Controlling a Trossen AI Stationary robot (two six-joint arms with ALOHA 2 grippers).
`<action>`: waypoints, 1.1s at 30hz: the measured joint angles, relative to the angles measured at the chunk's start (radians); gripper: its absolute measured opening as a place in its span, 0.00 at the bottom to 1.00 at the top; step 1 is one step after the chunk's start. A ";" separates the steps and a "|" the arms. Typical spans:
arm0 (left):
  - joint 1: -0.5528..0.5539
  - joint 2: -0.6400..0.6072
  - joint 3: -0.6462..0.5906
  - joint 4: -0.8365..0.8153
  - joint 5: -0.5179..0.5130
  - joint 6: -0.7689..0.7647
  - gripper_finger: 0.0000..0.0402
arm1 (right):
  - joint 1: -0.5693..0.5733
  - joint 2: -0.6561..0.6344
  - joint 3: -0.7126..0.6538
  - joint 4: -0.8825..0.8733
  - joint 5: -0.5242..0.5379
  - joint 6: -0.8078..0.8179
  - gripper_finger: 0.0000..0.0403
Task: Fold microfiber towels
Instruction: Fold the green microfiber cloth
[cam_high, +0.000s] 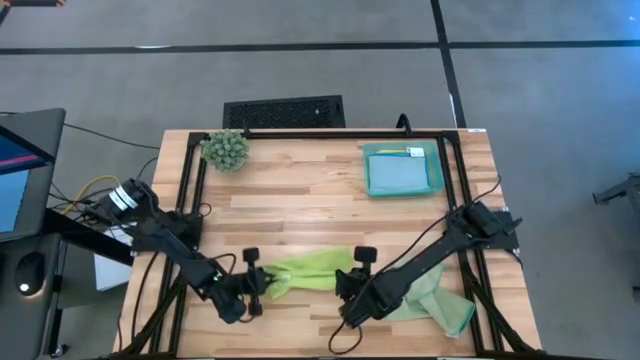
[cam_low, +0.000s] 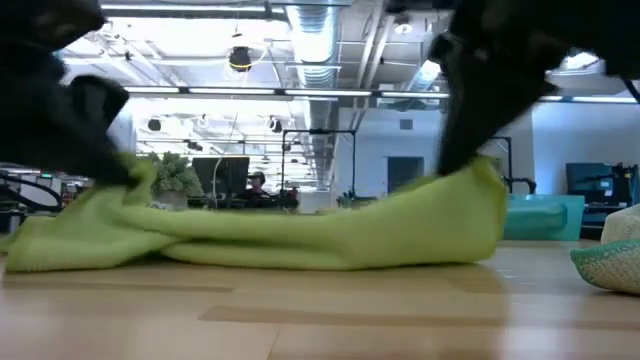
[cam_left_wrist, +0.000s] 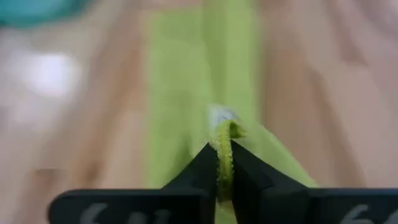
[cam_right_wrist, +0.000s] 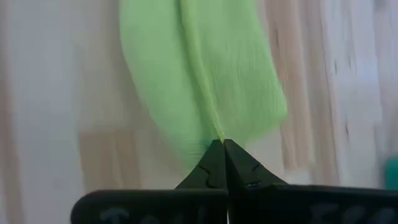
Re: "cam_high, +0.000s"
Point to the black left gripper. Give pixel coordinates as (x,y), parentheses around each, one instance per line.
(250,287)

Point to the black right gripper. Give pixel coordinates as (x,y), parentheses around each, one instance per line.
(370,292)

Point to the lime green microfiber towel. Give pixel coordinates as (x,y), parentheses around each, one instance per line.
(310,272)

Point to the mint green microfiber towel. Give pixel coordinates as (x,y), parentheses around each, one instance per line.
(440,305)

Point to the light blue teal-hemmed microfiber towel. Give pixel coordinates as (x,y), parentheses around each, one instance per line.
(400,172)

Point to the yellow microfiber towel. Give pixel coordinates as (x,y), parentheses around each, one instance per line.
(390,151)

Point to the teal translucent plastic bin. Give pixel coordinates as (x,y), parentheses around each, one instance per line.
(437,170)

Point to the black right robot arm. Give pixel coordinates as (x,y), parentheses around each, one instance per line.
(440,245)

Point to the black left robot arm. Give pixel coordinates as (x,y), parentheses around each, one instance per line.
(165,235)

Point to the artificial plant in white pot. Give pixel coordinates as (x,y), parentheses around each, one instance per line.
(225,150)

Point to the white paper sheet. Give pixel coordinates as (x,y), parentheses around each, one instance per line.
(112,270)

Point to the black operator desk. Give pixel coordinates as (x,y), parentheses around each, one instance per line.
(80,235)

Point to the black computer mouse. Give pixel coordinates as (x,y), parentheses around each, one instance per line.
(29,272)

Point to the black computer monitor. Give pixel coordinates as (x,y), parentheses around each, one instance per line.
(30,165)

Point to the grey stand leg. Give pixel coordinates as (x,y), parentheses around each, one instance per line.
(617,190)

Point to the black aluminium table frame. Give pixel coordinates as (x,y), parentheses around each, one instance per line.
(320,135)

